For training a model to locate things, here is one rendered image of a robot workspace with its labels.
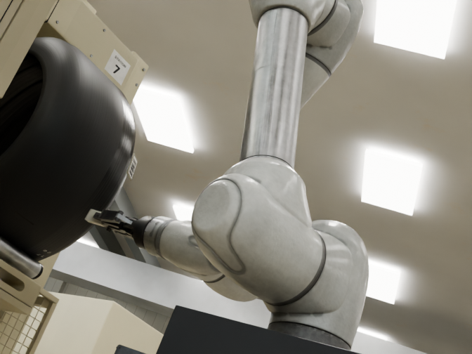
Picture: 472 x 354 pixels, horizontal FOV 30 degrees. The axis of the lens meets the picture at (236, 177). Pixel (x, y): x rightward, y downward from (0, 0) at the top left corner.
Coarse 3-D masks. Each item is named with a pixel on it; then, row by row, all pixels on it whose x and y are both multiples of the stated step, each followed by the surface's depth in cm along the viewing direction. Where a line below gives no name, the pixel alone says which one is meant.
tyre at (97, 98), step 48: (48, 48) 226; (48, 96) 213; (96, 96) 219; (0, 144) 261; (48, 144) 208; (96, 144) 216; (0, 192) 207; (48, 192) 210; (96, 192) 218; (48, 240) 218
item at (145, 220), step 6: (144, 216) 196; (150, 216) 196; (132, 222) 196; (138, 222) 194; (144, 222) 194; (126, 228) 198; (132, 228) 195; (138, 228) 193; (144, 228) 193; (138, 234) 193; (138, 240) 194; (138, 246) 195
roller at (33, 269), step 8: (0, 240) 211; (0, 248) 211; (8, 248) 213; (16, 248) 216; (0, 256) 213; (8, 256) 214; (16, 256) 215; (24, 256) 217; (16, 264) 216; (24, 264) 217; (32, 264) 219; (40, 264) 222; (24, 272) 219; (32, 272) 220; (40, 272) 221
